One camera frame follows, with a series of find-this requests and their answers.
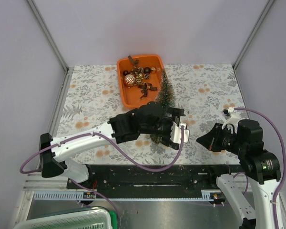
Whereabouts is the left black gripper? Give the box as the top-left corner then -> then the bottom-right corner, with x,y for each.
140,108 -> 186,149

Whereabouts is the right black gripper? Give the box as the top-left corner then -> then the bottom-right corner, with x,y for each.
196,122 -> 246,155

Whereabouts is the small green christmas tree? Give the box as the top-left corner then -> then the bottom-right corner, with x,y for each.
150,69 -> 175,144

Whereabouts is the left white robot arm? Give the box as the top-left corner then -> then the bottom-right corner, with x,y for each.
40,102 -> 190,188

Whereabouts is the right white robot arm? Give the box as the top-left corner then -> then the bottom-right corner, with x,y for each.
196,119 -> 284,229

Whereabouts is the brown ribbon bow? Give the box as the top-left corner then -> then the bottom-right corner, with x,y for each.
138,83 -> 158,99

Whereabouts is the floral patterned table mat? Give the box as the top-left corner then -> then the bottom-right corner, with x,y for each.
57,64 -> 244,165

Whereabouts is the frosted pine cone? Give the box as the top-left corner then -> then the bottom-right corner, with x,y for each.
144,73 -> 150,80

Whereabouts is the orange plastic bin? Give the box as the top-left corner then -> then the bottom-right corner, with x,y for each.
117,54 -> 164,108

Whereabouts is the large gold striped bauble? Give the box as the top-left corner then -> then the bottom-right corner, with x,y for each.
123,74 -> 136,87

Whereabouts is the dark brown bauble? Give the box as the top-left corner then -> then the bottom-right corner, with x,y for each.
144,67 -> 151,73

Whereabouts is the brown ribbon on rim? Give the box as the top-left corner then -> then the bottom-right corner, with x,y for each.
127,55 -> 139,66

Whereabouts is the green plastic basket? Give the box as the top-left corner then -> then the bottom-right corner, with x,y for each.
109,211 -> 118,229

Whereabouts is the white plastic basket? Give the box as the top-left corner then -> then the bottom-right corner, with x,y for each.
15,207 -> 112,229

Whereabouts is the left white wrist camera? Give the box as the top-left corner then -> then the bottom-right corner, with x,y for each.
170,122 -> 190,144

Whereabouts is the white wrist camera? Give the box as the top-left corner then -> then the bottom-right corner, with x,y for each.
222,107 -> 242,133
170,122 -> 190,144

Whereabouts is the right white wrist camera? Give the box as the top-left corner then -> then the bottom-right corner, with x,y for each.
222,107 -> 242,133

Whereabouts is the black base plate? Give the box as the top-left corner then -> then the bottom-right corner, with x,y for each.
81,165 -> 243,195

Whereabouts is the white slotted cable duct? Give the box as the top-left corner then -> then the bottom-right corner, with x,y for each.
34,190 -> 214,202

